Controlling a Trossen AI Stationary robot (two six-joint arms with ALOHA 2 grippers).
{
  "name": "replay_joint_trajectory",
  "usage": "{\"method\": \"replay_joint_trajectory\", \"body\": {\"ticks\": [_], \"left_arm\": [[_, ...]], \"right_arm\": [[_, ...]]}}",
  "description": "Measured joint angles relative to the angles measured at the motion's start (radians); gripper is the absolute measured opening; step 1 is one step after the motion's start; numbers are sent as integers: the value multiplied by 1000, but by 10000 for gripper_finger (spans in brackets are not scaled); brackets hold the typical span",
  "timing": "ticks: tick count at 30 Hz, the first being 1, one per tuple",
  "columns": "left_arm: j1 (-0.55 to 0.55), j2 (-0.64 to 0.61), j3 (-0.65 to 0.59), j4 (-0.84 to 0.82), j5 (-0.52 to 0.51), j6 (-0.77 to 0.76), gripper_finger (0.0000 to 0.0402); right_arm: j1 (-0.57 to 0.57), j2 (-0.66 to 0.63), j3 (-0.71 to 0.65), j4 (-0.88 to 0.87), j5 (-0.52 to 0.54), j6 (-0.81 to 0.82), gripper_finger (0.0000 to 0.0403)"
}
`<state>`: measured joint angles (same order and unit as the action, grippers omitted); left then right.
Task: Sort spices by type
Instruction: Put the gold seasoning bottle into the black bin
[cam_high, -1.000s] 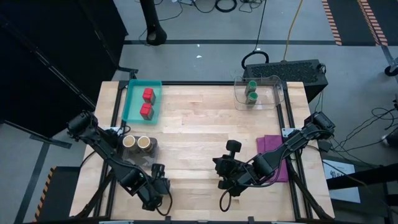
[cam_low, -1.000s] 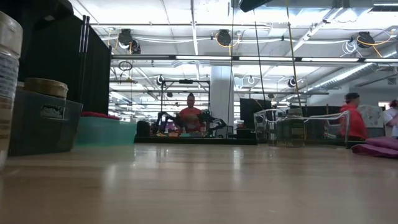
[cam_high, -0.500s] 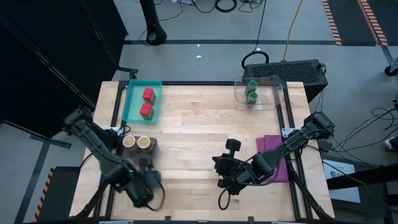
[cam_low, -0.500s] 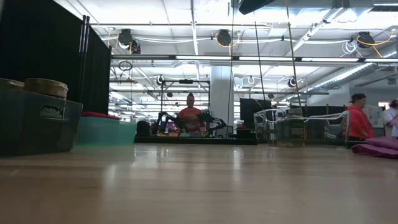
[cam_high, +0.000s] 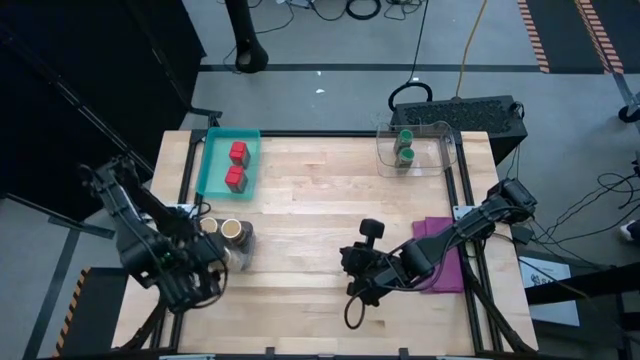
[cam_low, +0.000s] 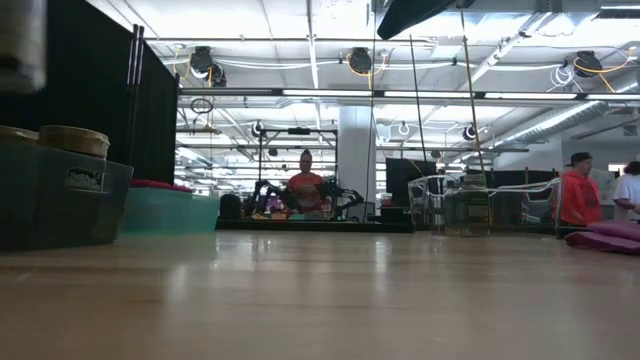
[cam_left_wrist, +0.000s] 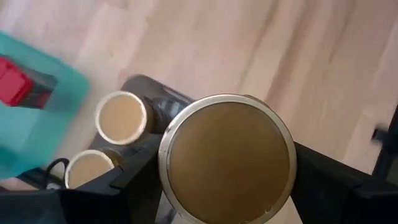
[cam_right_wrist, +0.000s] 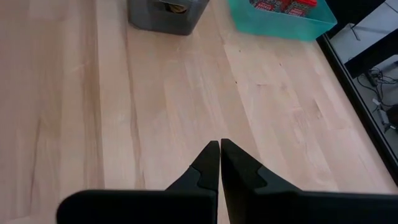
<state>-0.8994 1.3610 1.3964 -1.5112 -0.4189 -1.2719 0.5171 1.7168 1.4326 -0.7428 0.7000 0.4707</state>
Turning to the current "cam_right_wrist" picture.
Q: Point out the teal plastic bin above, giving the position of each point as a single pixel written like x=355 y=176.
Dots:
x=280 y=26

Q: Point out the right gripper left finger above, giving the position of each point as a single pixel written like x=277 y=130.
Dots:
x=186 y=205

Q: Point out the black curtain stand foot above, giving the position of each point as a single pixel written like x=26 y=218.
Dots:
x=373 y=53

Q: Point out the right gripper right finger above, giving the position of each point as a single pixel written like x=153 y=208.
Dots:
x=264 y=205

